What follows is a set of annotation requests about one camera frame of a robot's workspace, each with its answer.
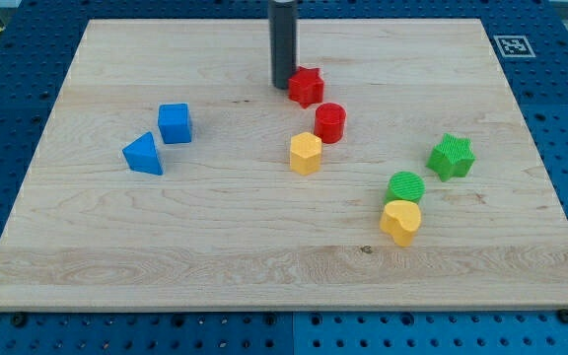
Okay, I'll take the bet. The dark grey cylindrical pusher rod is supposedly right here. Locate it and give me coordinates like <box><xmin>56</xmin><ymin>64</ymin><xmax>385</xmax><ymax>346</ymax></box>
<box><xmin>267</xmin><ymin>0</ymin><xmax>298</xmax><ymax>90</ymax></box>

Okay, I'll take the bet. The red star block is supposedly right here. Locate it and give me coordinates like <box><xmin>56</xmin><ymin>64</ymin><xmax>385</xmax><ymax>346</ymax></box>
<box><xmin>288</xmin><ymin>66</ymin><xmax>324</xmax><ymax>108</ymax></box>

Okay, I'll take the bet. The green star block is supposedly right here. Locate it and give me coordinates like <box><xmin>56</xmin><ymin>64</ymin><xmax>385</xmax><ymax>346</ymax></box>
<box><xmin>426</xmin><ymin>133</ymin><xmax>475</xmax><ymax>181</ymax></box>

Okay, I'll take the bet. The red cylinder block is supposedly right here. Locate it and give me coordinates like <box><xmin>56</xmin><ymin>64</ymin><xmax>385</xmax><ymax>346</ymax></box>
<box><xmin>314</xmin><ymin>103</ymin><xmax>347</xmax><ymax>144</ymax></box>

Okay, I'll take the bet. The yellow hexagon block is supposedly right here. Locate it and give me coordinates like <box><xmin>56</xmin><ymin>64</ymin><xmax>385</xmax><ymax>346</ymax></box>
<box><xmin>289</xmin><ymin>132</ymin><xmax>322</xmax><ymax>176</ymax></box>

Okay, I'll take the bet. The blue cube block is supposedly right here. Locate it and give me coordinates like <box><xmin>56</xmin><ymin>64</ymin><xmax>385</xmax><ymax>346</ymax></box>
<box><xmin>158</xmin><ymin>103</ymin><xmax>192</xmax><ymax>144</ymax></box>

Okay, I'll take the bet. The light wooden board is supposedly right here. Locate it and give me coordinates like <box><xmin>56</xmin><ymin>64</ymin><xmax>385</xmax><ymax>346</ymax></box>
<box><xmin>0</xmin><ymin>19</ymin><xmax>568</xmax><ymax>313</ymax></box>

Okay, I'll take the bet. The blue triangle block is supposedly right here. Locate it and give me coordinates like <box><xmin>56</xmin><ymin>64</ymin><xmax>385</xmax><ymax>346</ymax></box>
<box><xmin>122</xmin><ymin>132</ymin><xmax>163</xmax><ymax>176</ymax></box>

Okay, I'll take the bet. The green cylinder block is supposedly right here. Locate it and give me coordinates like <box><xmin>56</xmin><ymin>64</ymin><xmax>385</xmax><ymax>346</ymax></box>
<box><xmin>384</xmin><ymin>171</ymin><xmax>425</xmax><ymax>204</ymax></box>

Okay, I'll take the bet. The white fiducial marker tag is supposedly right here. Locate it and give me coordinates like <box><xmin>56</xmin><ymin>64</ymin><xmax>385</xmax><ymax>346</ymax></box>
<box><xmin>494</xmin><ymin>35</ymin><xmax>535</xmax><ymax>58</ymax></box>

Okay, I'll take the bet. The yellow heart block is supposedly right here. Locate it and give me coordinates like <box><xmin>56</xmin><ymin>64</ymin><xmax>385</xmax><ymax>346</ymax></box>
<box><xmin>379</xmin><ymin>200</ymin><xmax>422</xmax><ymax>247</ymax></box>

